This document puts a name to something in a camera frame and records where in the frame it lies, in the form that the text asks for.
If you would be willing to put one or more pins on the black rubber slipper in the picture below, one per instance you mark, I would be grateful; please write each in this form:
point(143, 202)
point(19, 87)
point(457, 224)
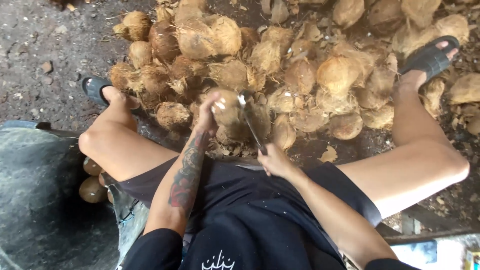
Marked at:
point(431, 58)
point(93, 90)

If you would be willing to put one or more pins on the dark navy shorts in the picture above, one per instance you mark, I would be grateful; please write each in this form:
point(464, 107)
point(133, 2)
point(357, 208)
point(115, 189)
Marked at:
point(243, 195)

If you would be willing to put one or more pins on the pile of brown fibrous coconuts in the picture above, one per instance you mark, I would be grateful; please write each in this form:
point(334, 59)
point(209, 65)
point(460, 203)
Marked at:
point(300, 63)

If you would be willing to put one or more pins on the dark wooden bench plank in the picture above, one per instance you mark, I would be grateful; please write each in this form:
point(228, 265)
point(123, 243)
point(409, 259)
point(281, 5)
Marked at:
point(431, 225)

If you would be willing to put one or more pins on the blue and white sheet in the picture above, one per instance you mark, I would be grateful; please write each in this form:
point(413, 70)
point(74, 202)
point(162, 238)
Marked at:
point(431, 253)

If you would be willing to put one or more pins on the person's right fingers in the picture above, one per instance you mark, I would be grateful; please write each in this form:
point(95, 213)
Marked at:
point(263, 159)

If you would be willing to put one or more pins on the black left rubber slipper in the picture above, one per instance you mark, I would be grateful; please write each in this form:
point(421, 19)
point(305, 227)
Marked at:
point(93, 90)

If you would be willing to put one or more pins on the person's leg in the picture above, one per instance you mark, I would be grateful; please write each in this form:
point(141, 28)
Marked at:
point(416, 161)
point(120, 142)

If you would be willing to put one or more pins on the large grey metal tub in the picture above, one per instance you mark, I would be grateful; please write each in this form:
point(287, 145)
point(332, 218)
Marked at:
point(45, 195)

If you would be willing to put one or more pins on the person's right hand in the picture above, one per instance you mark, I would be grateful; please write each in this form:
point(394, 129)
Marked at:
point(276, 162)

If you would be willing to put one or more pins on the person's left hand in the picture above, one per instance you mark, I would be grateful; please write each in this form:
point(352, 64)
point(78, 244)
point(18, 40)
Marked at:
point(205, 120)

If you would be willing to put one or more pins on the person's right leg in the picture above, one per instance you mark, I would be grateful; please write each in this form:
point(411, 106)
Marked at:
point(416, 161)

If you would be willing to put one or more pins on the peeled smooth coconut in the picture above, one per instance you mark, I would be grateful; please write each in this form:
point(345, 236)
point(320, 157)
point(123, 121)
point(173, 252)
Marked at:
point(91, 189)
point(91, 167)
point(110, 195)

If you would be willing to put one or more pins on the black right rubber slipper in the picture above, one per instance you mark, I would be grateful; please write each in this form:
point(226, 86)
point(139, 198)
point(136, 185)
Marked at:
point(431, 58)

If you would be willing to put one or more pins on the person's left leg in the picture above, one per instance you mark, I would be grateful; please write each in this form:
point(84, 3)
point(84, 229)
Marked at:
point(120, 142)

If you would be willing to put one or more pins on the black shirt with white print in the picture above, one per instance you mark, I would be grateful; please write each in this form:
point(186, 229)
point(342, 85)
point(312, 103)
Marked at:
point(228, 251)

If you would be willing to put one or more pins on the loose coconut shell chip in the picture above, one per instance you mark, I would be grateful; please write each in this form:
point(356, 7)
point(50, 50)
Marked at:
point(329, 155)

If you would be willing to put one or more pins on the brown husked coconut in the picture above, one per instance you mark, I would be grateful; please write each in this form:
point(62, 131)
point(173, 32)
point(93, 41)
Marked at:
point(230, 114)

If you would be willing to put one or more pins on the steel machete knife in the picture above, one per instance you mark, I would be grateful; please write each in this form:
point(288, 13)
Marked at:
point(250, 123)

